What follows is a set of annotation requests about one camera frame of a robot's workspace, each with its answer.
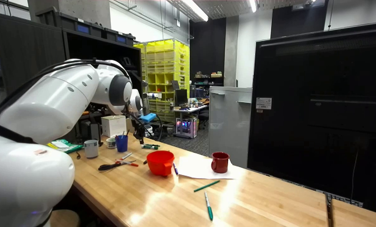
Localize large black panel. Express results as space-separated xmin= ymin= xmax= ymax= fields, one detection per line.
xmin=247 ymin=20 xmax=376 ymax=213

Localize black camera cable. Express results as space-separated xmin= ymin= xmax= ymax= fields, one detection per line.
xmin=0 ymin=58 xmax=164 ymax=143

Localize green grey-barrel thin marker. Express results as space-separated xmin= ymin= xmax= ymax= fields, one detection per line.
xmin=202 ymin=189 xmax=215 ymax=222

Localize green pencil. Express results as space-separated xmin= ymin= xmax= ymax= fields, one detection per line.
xmin=192 ymin=178 xmax=221 ymax=193

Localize dark computer monitor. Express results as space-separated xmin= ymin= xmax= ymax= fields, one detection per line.
xmin=174 ymin=88 xmax=189 ymax=107

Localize green plastic packet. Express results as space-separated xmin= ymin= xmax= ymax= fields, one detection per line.
xmin=47 ymin=139 xmax=85 ymax=155

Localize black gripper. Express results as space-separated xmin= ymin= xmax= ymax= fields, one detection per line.
xmin=130 ymin=114 xmax=148 ymax=145

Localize blue plastic cup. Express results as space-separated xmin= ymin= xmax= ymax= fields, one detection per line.
xmin=114 ymin=134 xmax=130 ymax=154

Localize dark red mug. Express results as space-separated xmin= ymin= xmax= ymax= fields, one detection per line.
xmin=210 ymin=150 xmax=231 ymax=174

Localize white label sticker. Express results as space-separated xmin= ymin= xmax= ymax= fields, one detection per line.
xmin=255 ymin=96 xmax=274 ymax=111

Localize black handled scissors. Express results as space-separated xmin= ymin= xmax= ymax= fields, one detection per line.
xmin=97 ymin=160 xmax=128 ymax=172

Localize black shelf unit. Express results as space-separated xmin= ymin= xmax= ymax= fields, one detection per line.
xmin=0 ymin=10 xmax=144 ymax=143

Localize yellow storage shelf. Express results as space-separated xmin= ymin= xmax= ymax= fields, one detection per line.
xmin=133 ymin=39 xmax=191 ymax=124

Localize large red plastic cup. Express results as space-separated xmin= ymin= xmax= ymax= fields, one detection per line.
xmin=145 ymin=150 xmax=176 ymax=178

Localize white paper sheet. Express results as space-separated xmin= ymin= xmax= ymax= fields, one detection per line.
xmin=173 ymin=154 xmax=244 ymax=180

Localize grey metal partition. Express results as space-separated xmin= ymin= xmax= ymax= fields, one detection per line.
xmin=208 ymin=86 xmax=252 ymax=168

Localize white square box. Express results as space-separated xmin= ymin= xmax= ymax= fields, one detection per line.
xmin=100 ymin=115 xmax=128 ymax=139

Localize lit clear equipment box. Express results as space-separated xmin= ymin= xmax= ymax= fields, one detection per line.
xmin=174 ymin=117 xmax=201 ymax=140

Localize beige round stool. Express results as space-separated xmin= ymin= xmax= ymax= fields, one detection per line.
xmin=48 ymin=208 xmax=82 ymax=227

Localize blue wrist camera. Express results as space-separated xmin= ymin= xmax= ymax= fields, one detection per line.
xmin=139 ymin=112 xmax=159 ymax=125

